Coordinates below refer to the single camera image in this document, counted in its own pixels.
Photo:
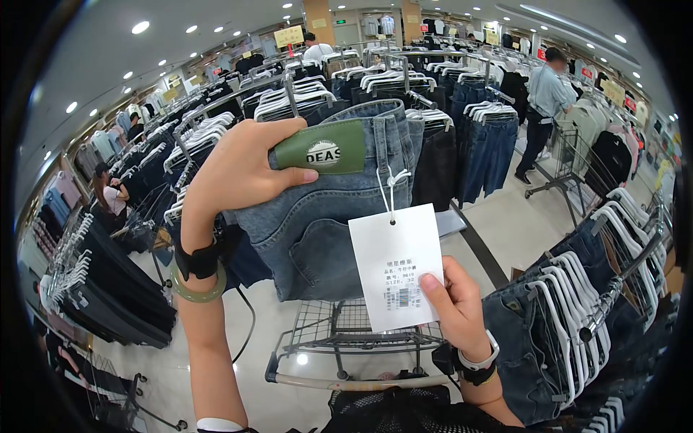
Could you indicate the person's body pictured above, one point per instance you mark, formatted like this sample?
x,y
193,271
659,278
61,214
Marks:
x,y
406,417

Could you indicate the metal cart with clothes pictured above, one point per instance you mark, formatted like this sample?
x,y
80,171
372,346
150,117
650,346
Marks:
x,y
582,162

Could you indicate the white hang tag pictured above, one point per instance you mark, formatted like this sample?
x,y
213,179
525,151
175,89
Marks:
x,y
390,254

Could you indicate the person's right hand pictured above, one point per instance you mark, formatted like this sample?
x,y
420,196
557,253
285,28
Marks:
x,y
463,308

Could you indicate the black wrist band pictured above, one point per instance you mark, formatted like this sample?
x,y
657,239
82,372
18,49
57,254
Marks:
x,y
477,376
197,262

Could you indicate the person's left index finger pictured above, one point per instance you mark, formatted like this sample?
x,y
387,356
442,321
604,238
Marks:
x,y
270,131

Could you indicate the person's right thumb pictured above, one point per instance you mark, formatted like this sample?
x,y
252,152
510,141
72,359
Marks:
x,y
433,295

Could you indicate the rack of denim shorts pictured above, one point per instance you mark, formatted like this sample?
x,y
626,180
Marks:
x,y
482,151

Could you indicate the person's left hand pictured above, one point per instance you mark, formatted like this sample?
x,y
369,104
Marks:
x,y
227,178

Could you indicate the black wheeled rack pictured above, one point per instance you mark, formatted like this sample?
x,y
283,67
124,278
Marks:
x,y
108,395

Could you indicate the blue jeans with green patch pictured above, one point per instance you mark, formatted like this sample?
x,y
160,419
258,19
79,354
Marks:
x,y
303,238

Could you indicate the wall display of shirts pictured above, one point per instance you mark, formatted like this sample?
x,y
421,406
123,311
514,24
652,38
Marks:
x,y
65,189

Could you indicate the rack of black trousers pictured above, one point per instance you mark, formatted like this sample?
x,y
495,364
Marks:
x,y
124,292

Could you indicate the person's left thumb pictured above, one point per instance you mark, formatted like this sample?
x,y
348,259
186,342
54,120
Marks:
x,y
292,177

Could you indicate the rack of jeans, white hangers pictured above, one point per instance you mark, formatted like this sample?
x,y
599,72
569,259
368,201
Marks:
x,y
520,346

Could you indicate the metal shopping cart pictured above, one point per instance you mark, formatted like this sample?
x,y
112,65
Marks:
x,y
325,383

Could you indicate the wall display of tops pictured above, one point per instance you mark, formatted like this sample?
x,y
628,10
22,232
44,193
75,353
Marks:
x,y
617,119

